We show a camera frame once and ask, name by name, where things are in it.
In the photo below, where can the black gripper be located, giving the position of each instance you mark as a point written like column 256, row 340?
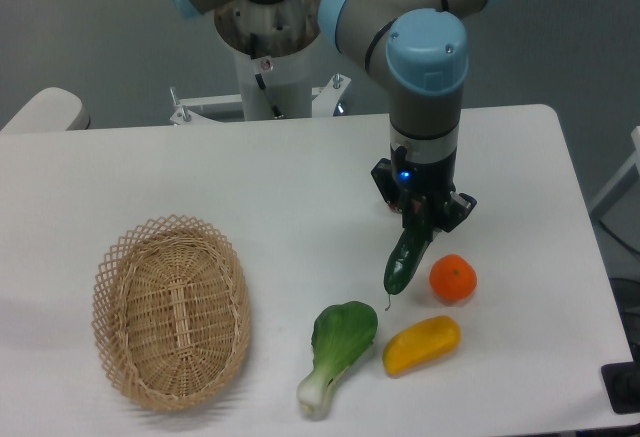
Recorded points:
column 406, row 185

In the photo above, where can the green cucumber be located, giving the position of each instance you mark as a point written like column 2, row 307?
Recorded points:
column 405, row 258

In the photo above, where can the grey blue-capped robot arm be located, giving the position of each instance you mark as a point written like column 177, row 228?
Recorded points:
column 416, row 50

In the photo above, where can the orange tangerine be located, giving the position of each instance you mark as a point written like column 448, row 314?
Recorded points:
column 452, row 278

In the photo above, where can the yellow mango slice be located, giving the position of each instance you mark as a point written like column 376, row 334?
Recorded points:
column 423, row 342

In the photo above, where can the green bok choy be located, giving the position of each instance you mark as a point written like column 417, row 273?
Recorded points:
column 342, row 334

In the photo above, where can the black device at table edge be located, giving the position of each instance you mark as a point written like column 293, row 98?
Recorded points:
column 622, row 386

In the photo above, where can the woven wicker basket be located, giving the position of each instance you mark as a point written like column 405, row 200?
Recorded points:
column 171, row 313

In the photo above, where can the white chair armrest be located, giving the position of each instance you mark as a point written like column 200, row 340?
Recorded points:
column 51, row 110

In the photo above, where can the white furniture frame right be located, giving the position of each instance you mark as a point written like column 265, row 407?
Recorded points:
column 618, row 185

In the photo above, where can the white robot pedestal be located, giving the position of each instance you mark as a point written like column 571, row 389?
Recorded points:
column 271, row 46

